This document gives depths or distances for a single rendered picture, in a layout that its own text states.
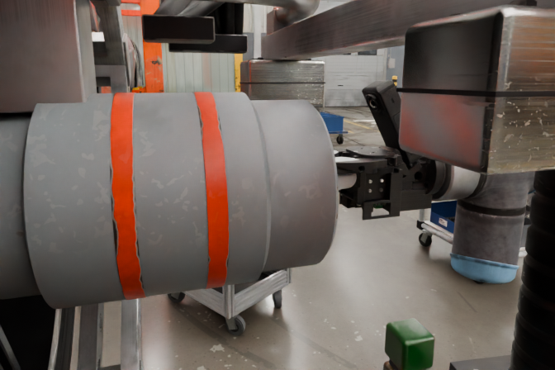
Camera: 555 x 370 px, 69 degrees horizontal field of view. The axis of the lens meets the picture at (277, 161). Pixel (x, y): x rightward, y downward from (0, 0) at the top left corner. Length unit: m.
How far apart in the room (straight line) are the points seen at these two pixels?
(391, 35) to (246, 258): 0.15
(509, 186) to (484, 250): 0.10
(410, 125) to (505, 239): 0.50
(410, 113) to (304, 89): 0.31
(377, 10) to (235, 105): 0.10
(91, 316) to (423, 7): 0.44
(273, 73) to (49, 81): 0.25
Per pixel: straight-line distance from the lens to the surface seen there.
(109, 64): 0.52
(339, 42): 0.29
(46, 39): 0.27
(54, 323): 0.53
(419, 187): 0.57
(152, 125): 0.25
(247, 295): 1.56
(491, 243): 0.65
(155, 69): 3.90
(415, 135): 0.16
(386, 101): 0.52
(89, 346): 0.51
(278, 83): 0.45
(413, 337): 0.49
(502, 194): 0.63
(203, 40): 0.35
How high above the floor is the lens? 0.93
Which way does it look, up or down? 12 degrees down
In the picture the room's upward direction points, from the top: straight up
